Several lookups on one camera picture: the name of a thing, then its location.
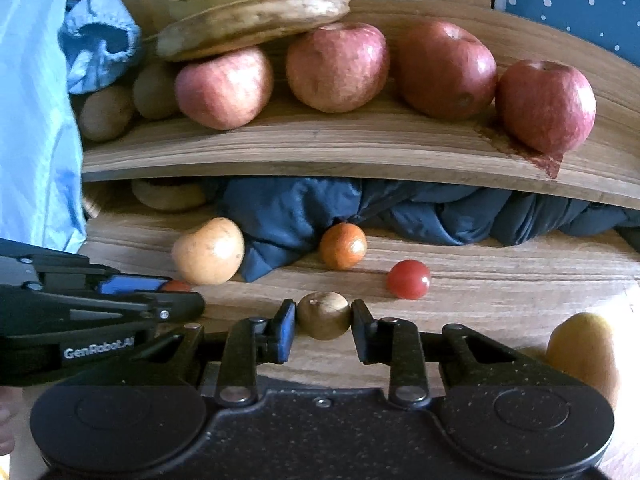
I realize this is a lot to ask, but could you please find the brown round fruit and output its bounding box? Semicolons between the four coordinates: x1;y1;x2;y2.
296;291;352;341

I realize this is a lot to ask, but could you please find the blue crumpled shoe cover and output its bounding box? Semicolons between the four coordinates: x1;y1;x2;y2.
59;0;143;95

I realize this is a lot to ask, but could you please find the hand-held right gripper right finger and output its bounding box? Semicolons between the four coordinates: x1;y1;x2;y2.
351;300;520;408

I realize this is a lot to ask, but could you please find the brown kiwi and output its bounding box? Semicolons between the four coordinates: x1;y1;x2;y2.
79;85;135;142
132;61;181;120

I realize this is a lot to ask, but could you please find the wooden shelf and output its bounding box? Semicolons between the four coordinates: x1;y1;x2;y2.
80;0;640;211

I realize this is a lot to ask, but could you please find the red apple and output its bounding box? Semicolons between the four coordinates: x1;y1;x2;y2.
496;59;597;154
286;22;391;113
397;19;499;121
175;46;274;131

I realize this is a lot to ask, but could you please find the light blue garment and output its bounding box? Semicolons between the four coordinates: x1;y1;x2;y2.
0;0;88;256

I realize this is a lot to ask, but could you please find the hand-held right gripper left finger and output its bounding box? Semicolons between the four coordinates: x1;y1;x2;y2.
145;299;297;408

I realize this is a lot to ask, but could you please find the dark blue quilted jacket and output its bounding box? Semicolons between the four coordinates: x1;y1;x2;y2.
220;176;640;283

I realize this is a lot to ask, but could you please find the pale peach potato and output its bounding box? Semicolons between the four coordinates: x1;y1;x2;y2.
171;217;246;286

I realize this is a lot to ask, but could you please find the small orange mandarin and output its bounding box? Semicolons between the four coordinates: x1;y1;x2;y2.
320;222;368;270

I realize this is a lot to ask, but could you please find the brown pear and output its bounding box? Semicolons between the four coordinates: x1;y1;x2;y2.
545;312;621;411

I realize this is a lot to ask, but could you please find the blue starred fabric panel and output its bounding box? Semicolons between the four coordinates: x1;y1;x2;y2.
492;0;640;68

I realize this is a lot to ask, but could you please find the banana bunch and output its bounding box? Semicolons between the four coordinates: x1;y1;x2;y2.
156;0;362;62

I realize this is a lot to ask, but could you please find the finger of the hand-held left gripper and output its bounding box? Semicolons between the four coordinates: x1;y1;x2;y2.
0;238;172;296
0;286;206;339

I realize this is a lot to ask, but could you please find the person's left hand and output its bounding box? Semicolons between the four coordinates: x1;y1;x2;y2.
0;400;16;457

